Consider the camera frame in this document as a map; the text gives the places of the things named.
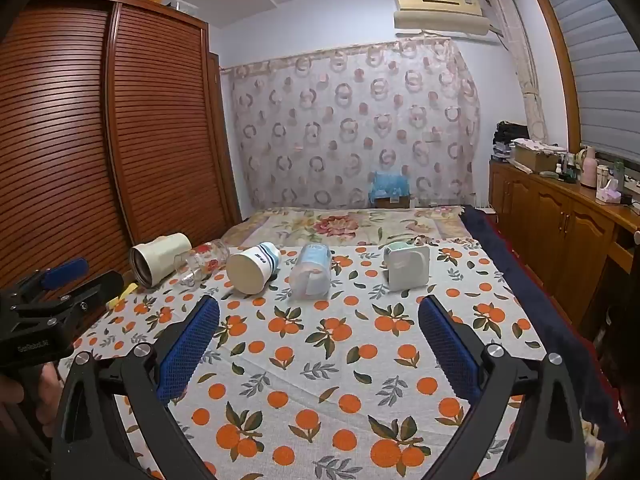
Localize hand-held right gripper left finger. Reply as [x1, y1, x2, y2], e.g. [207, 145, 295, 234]
[50, 294, 221, 480]

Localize wooden sideboard cabinet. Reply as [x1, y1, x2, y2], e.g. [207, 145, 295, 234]
[487, 157, 640, 331]

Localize clear floral glass cup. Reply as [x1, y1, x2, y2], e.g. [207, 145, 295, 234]
[174, 239, 230, 287]

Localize grey window blind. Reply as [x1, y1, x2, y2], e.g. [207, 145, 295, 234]
[542, 0, 640, 156]

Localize white blue-striped paper cup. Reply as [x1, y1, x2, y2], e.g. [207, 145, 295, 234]
[226, 241, 282, 295]

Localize cardboard box with blue packets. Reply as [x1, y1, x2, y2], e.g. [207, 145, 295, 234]
[369, 170, 412, 209]

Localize cream wall air conditioner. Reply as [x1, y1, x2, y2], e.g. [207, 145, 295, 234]
[393, 0, 493, 37]

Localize brown slatted wooden wardrobe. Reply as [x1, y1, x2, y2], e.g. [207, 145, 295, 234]
[0, 0, 244, 301]

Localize white square green-rimmed cup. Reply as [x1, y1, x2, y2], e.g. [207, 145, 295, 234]
[383, 241, 431, 292]

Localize orange fruit print tablecloth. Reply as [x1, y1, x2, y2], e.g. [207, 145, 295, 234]
[56, 240, 608, 480]

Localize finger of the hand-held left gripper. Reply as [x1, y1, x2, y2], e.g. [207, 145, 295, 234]
[12, 258, 90, 306]
[37, 270, 125, 333]

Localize cream steel-lined cup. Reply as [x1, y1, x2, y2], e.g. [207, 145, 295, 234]
[129, 233, 194, 289]

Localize tied beige curtain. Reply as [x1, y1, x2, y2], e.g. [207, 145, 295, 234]
[486, 0, 547, 143]

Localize floral bed blanket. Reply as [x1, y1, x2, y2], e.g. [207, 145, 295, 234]
[220, 205, 471, 248]

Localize dark blue blanket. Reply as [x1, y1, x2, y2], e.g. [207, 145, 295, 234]
[459, 204, 628, 431]

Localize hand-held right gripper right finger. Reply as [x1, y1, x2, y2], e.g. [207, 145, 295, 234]
[417, 294, 587, 480]

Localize open cardboard box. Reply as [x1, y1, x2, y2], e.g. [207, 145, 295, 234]
[508, 138, 569, 174]

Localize person's left hand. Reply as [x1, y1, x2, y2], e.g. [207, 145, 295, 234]
[0, 362, 65, 461]

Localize pink thermos bottle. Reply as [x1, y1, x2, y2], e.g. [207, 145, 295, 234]
[579, 145, 599, 189]

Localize pile of black clothes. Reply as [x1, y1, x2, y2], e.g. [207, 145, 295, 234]
[492, 120, 531, 162]

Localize circle print sheer curtain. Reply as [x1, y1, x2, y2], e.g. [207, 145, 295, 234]
[227, 37, 482, 211]

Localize clear blue plastic cup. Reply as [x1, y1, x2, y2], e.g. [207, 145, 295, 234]
[291, 242, 332, 300]

